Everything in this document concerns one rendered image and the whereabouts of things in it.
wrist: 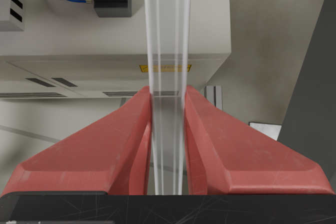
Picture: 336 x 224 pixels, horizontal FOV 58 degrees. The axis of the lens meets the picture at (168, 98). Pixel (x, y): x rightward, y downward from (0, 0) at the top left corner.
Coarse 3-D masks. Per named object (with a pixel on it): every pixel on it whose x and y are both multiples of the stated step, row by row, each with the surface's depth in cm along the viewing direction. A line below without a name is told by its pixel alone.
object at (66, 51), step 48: (48, 0) 46; (192, 0) 46; (0, 48) 45; (48, 48) 45; (96, 48) 45; (144, 48) 45; (192, 48) 45; (0, 96) 92; (48, 96) 93; (96, 96) 95
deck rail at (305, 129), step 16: (320, 16) 16; (320, 32) 16; (320, 48) 16; (304, 64) 18; (320, 64) 16; (304, 80) 18; (320, 80) 16; (304, 96) 18; (320, 96) 16; (288, 112) 20; (304, 112) 18; (320, 112) 16; (288, 128) 20; (304, 128) 18; (320, 128) 16; (288, 144) 20; (304, 144) 18; (320, 144) 16; (320, 160) 16
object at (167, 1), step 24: (144, 0) 9; (168, 0) 9; (168, 24) 10; (168, 48) 10; (168, 72) 11; (168, 96) 11; (168, 120) 12; (168, 144) 13; (168, 168) 14; (168, 192) 16
